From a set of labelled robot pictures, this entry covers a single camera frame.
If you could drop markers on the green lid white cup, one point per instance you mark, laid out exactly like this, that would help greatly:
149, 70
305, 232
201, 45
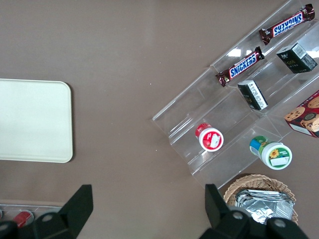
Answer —
276, 155

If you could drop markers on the light wicker basket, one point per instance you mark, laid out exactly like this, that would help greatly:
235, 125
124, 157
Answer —
249, 180

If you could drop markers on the clear acrylic stepped stand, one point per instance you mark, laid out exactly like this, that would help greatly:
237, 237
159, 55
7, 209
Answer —
224, 112

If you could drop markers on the Snickers bar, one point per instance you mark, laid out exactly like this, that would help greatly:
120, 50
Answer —
286, 23
241, 66

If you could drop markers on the red lid cup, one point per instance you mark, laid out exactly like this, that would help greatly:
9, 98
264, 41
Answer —
210, 139

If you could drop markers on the beige plastic tray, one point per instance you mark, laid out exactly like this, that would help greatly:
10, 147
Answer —
32, 119

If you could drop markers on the red cookie box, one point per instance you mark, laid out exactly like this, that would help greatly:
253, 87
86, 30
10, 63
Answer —
306, 117

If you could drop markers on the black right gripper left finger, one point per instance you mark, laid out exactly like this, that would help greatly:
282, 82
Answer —
72, 211

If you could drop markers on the red bottle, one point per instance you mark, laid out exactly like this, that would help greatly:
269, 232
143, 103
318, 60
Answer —
22, 217

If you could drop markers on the foil wrapped pack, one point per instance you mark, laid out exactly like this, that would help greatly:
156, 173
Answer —
266, 206

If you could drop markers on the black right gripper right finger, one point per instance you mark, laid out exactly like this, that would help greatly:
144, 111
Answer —
219, 219

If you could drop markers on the small dark box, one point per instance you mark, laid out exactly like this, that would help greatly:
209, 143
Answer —
296, 58
253, 95

